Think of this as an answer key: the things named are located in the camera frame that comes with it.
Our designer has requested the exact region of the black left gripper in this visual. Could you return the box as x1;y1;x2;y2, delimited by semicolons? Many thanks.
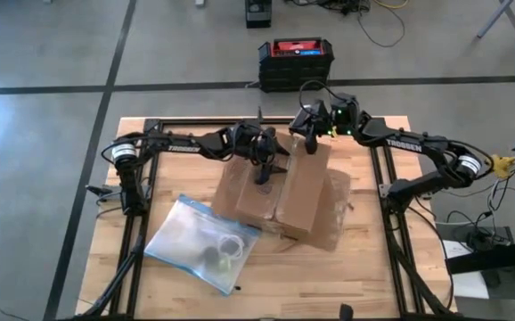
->
228;118;292;186

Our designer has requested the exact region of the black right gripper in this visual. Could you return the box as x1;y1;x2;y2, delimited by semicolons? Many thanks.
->
289;98;333;156

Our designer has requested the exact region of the brown Uline cardboard box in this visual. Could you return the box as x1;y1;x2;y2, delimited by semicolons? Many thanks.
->
210;130;353;253

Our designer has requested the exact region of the white cable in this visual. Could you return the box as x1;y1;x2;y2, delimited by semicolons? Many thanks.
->
218;233;246;260

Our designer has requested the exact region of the black round item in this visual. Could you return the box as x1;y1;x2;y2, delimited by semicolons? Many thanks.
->
202;246;222;265

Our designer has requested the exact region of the white mesh blue-zipper bag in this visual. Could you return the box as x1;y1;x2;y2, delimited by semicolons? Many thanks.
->
143;193;263;298

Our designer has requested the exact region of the red and black toolbox stack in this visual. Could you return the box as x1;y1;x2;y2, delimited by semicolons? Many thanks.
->
257;37;335;94

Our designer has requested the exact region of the black box-shaped floor device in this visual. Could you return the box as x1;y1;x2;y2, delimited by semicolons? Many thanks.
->
244;0;273;29

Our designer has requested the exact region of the yellow connector plug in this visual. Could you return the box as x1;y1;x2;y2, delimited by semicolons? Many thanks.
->
488;153;515;180

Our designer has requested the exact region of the black power adapter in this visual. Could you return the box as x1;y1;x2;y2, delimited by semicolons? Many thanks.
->
466;225;508;251

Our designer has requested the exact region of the grey metal table leg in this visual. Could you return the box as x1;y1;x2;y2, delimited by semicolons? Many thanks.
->
476;0;515;39

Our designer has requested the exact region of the white paper sheet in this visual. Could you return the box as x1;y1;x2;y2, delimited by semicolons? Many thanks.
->
442;239;491;300

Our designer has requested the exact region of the black metal bar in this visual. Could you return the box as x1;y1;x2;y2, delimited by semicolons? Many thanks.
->
445;236;515;276

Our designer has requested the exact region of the black floor cable tangle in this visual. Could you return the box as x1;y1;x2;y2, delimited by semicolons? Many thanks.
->
283;0;406;49

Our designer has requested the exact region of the yellow floor cable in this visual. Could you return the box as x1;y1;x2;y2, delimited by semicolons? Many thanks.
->
372;0;410;11

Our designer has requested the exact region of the black cable bundle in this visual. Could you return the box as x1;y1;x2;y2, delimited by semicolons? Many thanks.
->
388;213;457;318
72;213;150;321

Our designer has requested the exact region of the grey base plate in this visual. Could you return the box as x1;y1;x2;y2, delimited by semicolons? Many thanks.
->
435;221;515;251

